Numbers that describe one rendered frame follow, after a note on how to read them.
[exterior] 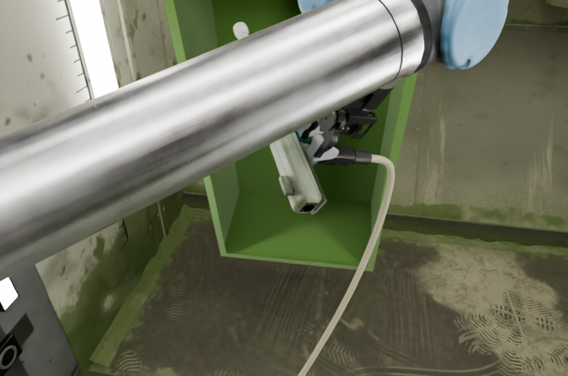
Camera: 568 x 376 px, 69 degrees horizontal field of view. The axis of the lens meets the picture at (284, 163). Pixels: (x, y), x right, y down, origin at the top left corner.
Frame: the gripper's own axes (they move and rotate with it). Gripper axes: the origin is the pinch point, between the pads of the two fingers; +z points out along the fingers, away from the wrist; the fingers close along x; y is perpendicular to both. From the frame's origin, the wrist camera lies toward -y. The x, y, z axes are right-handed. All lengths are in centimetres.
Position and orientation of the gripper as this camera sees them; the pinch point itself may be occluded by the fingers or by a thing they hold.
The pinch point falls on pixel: (298, 153)
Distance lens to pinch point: 75.7
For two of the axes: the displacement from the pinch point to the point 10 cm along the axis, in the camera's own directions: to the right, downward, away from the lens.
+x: -3.0, -7.8, 5.5
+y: 8.6, 0.4, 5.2
